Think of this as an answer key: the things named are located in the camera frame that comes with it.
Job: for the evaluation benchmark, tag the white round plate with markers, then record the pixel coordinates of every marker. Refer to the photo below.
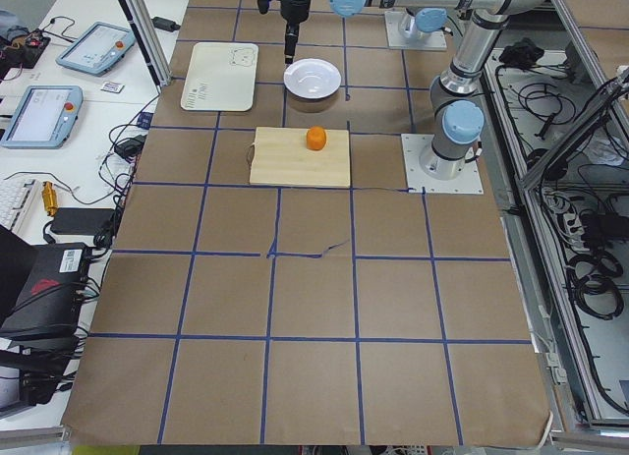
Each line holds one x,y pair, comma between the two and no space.
312,78

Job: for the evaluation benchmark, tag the black mini computer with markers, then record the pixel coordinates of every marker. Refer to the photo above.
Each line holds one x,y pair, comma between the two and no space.
41,290

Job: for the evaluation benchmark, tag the small black power adapter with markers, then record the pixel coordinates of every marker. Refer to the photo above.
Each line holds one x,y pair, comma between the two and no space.
165,24

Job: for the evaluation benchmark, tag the orange fruit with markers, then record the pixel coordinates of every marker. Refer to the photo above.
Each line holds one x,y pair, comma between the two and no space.
316,138

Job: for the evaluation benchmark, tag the small printed label card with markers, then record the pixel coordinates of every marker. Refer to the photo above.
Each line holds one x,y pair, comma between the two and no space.
112,87

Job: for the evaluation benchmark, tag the white keyboard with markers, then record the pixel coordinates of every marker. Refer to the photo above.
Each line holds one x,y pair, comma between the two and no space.
17,197

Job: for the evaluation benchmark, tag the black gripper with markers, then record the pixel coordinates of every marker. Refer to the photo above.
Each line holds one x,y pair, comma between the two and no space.
295,12

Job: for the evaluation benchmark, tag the gold metal connector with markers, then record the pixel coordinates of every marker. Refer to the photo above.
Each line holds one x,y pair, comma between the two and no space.
49,199

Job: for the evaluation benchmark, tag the black power brick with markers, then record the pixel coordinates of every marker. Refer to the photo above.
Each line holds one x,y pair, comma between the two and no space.
80,221

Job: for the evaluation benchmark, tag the far teach pendant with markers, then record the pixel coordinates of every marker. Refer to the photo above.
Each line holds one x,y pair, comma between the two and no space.
100,48

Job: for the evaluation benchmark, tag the near teach pendant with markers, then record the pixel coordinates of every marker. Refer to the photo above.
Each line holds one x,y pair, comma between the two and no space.
44,117

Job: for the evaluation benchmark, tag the aluminium frame post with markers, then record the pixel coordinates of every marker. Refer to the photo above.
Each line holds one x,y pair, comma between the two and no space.
137,15

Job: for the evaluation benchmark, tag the bamboo cutting board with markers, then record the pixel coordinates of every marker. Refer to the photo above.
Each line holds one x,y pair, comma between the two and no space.
281,158

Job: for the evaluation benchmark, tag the cream bear tray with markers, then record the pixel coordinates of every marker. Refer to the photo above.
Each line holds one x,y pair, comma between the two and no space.
221,77

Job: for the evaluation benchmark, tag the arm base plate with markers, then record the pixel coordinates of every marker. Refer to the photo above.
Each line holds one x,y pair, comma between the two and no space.
427,173
427,42

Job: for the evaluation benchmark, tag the teach pendant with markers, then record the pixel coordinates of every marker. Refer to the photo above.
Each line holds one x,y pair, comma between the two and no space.
44,117
100,48

